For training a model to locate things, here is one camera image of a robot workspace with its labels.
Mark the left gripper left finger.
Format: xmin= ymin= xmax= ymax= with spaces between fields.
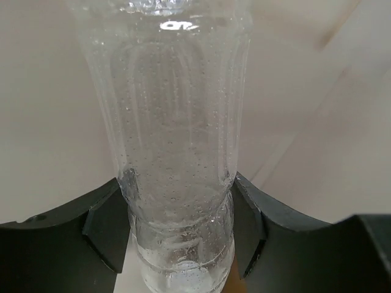
xmin=1 ymin=179 xmax=130 ymax=292

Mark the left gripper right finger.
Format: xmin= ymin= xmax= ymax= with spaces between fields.
xmin=233 ymin=175 xmax=390 ymax=292

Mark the clear unlabelled plastic bottle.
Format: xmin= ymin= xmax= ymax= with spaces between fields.
xmin=67 ymin=1 xmax=252 ymax=292

